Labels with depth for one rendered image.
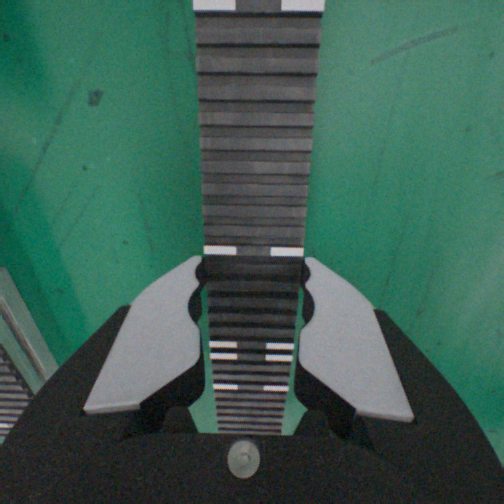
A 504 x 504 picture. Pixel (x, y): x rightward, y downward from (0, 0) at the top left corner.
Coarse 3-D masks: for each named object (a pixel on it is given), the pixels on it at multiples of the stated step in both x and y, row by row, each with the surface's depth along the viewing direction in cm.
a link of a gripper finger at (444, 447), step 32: (384, 320) 8; (416, 352) 7; (416, 384) 6; (448, 384) 6; (416, 416) 6; (448, 416) 6; (384, 448) 5; (416, 448) 5; (448, 448) 5; (480, 448) 5; (448, 480) 5; (480, 480) 5
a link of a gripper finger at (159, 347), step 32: (160, 288) 10; (192, 288) 10; (128, 320) 8; (160, 320) 8; (192, 320) 8; (128, 352) 7; (160, 352) 7; (192, 352) 7; (96, 384) 6; (128, 384) 6; (160, 384) 6; (192, 384) 7; (160, 416) 7
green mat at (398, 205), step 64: (0, 0) 11; (64, 0) 11; (128, 0) 11; (192, 0) 11; (384, 0) 10; (448, 0) 10; (0, 64) 12; (64, 64) 12; (128, 64) 12; (192, 64) 12; (320, 64) 11; (384, 64) 11; (448, 64) 11; (0, 128) 13; (64, 128) 13; (128, 128) 13; (192, 128) 13; (320, 128) 13; (384, 128) 13; (448, 128) 13; (0, 192) 15; (64, 192) 15; (128, 192) 14; (192, 192) 14; (320, 192) 14; (384, 192) 14; (448, 192) 14; (0, 256) 17; (64, 256) 17; (128, 256) 16; (192, 256) 16; (320, 256) 16; (384, 256) 16; (448, 256) 16; (64, 320) 19; (448, 320) 18
